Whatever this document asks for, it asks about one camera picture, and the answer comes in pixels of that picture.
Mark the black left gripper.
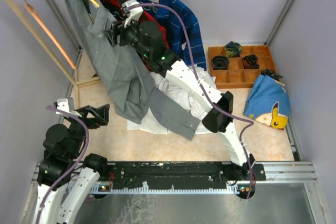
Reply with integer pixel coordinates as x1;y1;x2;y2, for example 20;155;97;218
66;103;109;157

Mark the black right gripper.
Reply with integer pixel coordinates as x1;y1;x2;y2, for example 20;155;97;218
101;15;150;59

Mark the grey button shirt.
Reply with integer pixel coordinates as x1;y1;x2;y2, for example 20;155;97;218
65;0;200;140

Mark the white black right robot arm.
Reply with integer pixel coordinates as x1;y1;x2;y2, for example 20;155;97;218
107;20;255;180

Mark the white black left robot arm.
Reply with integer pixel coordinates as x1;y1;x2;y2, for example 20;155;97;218
33;99;110;223

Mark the red black plaid shirt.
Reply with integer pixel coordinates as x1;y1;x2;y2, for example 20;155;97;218
99;0;170;75

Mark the blue plaid shirt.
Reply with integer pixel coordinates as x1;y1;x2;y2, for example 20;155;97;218
137;0;207;70

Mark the orange hanger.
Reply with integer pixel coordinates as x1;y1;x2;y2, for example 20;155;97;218
25;3;76;70

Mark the rolled green blue tie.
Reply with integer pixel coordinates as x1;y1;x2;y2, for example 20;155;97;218
224;41;242;58

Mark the wooden compartment tray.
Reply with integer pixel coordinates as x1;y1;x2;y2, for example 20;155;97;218
207;45;277;89

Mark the rolled black orange tie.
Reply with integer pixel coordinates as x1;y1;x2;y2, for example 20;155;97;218
242;55;259;69

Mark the rolled dark tie by cloth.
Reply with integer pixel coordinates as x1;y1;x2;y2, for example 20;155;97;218
260;69;283;81

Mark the light blue pikachu cloth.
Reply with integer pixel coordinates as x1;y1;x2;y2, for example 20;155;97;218
243;75;290;130

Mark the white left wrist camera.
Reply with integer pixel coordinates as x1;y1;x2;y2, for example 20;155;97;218
56;98;82;117

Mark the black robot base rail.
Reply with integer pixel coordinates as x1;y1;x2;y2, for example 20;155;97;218
78;161;266;190

